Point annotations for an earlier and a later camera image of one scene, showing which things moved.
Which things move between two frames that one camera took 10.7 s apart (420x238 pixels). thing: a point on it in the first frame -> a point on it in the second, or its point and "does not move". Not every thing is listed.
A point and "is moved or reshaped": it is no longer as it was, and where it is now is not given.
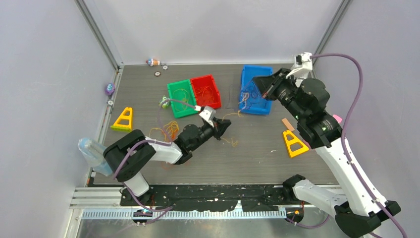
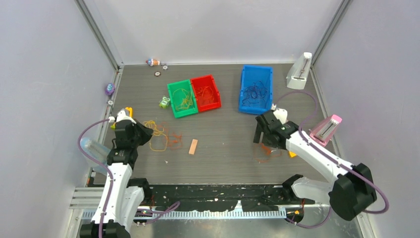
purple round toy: x=110 y=89 does not move
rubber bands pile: x=168 y=130 is moved or reshaped
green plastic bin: x=183 y=90 does not move
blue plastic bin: x=251 y=100 does not move
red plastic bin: x=206 y=91 does not move
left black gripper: x=219 y=128 -> x=147 y=132
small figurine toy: x=152 y=62 does not move
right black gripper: x=268 y=85 -> x=265 y=140
